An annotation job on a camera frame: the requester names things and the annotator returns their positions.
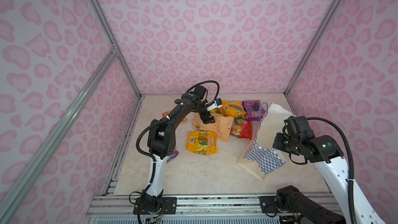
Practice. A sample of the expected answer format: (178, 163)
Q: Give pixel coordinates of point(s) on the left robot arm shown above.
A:
(197, 94)

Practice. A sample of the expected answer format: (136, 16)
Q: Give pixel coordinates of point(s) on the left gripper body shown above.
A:
(203, 113)

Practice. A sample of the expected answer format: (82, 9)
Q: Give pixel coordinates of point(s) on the yellow candy bag back right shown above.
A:
(234, 109)

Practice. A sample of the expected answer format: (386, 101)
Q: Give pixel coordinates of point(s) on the purple small snack packet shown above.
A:
(174, 154)

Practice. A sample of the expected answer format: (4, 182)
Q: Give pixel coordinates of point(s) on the white paper bag blue handles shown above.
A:
(260, 158)

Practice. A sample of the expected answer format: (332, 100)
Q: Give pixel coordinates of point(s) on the aluminium frame strut diagonal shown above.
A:
(33, 170)

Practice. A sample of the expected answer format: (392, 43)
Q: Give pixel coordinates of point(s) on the tan kraft paper snack pouch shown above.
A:
(222, 126)

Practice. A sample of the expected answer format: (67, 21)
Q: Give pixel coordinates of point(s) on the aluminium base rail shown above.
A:
(189, 209)

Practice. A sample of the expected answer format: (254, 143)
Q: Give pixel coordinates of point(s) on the purple grape candy bag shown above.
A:
(254, 110)

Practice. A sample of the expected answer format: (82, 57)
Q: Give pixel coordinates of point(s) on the yellow candy bag back left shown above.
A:
(219, 111)

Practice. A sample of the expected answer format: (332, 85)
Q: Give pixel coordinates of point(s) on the red candy bag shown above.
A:
(241, 129)

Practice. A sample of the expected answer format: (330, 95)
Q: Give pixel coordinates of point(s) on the yellow mango candy bag front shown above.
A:
(202, 142)

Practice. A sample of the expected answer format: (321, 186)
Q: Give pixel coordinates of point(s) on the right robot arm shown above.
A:
(337, 169)

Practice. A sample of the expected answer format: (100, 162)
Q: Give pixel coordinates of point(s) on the orange corn chip packet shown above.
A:
(168, 114)

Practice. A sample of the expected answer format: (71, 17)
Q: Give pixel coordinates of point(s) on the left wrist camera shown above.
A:
(217, 103)

